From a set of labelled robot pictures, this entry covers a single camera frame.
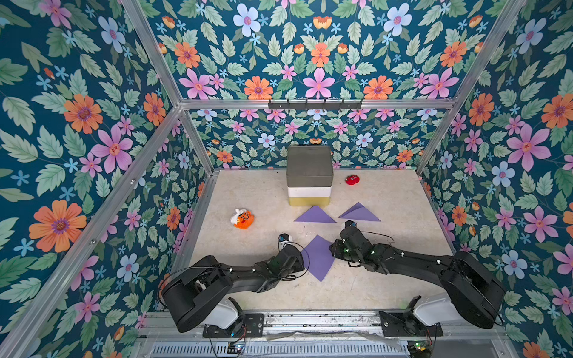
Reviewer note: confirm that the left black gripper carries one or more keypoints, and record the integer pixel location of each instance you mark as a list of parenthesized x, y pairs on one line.
[(298, 260)]

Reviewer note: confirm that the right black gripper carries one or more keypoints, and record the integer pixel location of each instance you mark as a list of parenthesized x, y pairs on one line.
[(342, 245)]

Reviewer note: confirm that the purple paper square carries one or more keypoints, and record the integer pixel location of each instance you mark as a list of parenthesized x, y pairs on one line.
[(359, 212), (315, 215), (318, 259)]

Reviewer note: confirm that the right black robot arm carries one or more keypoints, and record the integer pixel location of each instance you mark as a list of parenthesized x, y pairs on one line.
[(474, 291)]

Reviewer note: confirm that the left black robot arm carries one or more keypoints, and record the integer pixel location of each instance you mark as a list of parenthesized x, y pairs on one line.
[(194, 294)]

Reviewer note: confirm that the orange tiger plush toy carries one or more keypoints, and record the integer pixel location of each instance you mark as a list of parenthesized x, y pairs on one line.
[(242, 219)]

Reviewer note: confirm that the small red toy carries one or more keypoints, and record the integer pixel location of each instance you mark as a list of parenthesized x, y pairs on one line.
[(352, 180)]

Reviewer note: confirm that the grey white yellow stacked box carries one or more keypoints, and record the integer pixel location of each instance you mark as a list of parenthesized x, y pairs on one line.
[(309, 175)]

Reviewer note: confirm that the white ventilation grille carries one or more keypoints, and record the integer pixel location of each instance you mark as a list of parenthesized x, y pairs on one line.
[(279, 349)]

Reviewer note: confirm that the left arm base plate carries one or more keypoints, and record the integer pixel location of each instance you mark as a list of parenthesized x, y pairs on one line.
[(250, 325)]

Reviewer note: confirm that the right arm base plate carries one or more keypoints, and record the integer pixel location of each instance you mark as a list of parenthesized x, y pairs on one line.
[(403, 323)]

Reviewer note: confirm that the grey wall hook rail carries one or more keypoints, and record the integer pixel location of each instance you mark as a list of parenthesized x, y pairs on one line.
[(307, 104)]

